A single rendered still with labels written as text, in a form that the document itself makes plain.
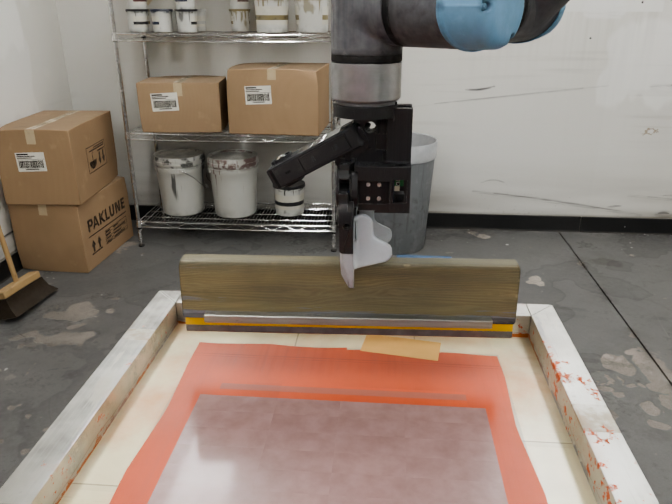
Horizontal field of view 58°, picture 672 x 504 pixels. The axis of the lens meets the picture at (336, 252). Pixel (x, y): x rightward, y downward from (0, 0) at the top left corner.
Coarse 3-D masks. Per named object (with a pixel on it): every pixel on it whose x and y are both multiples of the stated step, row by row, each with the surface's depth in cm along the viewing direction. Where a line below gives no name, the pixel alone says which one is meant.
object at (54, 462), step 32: (160, 320) 84; (544, 320) 84; (128, 352) 76; (544, 352) 78; (576, 352) 76; (96, 384) 70; (128, 384) 73; (576, 384) 70; (64, 416) 64; (96, 416) 65; (576, 416) 64; (608, 416) 64; (32, 448) 60; (64, 448) 60; (576, 448) 64; (608, 448) 60; (32, 480) 56; (64, 480) 59; (608, 480) 56; (640, 480) 56
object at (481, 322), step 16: (208, 320) 74; (224, 320) 74; (240, 320) 74; (256, 320) 73; (272, 320) 73; (288, 320) 73; (304, 320) 73; (320, 320) 73; (336, 320) 73; (352, 320) 73; (368, 320) 73; (384, 320) 73; (400, 320) 72; (416, 320) 72; (432, 320) 72; (448, 320) 72; (464, 320) 72; (480, 320) 72
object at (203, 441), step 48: (192, 384) 76; (336, 384) 76; (192, 432) 67; (240, 432) 67; (288, 432) 67; (336, 432) 67; (144, 480) 60; (192, 480) 60; (240, 480) 60; (288, 480) 60
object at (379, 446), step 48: (384, 384) 76; (432, 384) 76; (480, 384) 76; (384, 432) 67; (432, 432) 67; (480, 432) 67; (336, 480) 60; (384, 480) 60; (432, 480) 60; (480, 480) 60; (528, 480) 60
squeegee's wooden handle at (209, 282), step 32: (192, 256) 74; (224, 256) 74; (256, 256) 74; (288, 256) 74; (320, 256) 74; (192, 288) 74; (224, 288) 74; (256, 288) 74; (288, 288) 73; (320, 288) 73; (352, 288) 73; (384, 288) 73; (416, 288) 72; (448, 288) 72; (480, 288) 72; (512, 288) 72; (512, 320) 73
